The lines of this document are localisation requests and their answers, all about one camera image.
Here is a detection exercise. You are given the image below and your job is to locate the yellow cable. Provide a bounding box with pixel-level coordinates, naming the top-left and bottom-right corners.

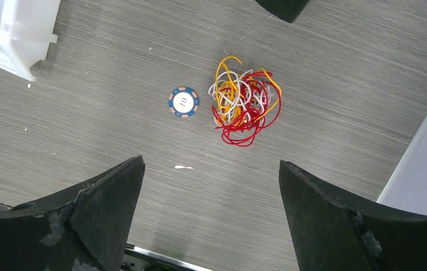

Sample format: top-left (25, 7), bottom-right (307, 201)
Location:
top-left (214, 56), bottom-right (283, 126)

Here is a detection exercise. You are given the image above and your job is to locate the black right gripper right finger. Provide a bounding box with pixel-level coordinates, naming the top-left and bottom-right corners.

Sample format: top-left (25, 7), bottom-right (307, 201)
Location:
top-left (278, 160), bottom-right (427, 270)

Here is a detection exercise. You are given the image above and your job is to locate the black metronome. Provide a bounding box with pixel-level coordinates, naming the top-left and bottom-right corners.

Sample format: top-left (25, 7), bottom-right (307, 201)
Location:
top-left (256, 0), bottom-right (310, 23)

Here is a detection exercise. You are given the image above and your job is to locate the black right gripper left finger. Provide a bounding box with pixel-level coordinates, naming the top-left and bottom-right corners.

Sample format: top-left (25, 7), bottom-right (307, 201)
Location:
top-left (0, 156), bottom-right (145, 270)

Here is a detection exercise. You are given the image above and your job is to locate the white three-compartment tray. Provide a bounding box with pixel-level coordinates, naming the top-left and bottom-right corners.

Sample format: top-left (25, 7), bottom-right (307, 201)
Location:
top-left (0, 0), bottom-right (60, 81)

